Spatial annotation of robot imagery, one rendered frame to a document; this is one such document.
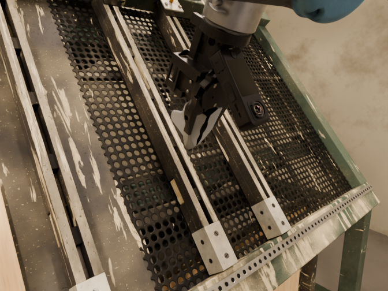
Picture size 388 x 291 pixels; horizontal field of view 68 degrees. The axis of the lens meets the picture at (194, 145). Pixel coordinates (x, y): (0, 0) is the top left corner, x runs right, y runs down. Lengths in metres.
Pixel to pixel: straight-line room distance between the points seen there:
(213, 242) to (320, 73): 2.85
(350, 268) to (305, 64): 2.34
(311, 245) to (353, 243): 0.67
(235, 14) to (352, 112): 2.96
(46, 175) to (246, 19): 0.55
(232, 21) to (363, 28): 2.96
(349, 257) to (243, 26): 1.62
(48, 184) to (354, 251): 1.55
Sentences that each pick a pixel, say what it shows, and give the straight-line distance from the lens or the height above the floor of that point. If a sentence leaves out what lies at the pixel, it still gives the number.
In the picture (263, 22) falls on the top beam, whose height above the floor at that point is 1.78.
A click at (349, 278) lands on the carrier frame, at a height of 0.38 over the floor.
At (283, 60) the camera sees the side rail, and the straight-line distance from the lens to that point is 1.87.
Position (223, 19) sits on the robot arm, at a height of 1.50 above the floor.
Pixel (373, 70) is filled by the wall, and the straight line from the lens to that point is 3.22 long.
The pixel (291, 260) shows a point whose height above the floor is 0.85.
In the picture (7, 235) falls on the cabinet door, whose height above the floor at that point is 1.11.
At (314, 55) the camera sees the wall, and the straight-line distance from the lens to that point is 3.54.
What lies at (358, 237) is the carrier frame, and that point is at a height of 0.63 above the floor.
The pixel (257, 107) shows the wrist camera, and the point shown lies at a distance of 0.39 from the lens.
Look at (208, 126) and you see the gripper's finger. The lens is 0.48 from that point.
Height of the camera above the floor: 1.42
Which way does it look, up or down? 12 degrees down
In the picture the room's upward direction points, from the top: straight up
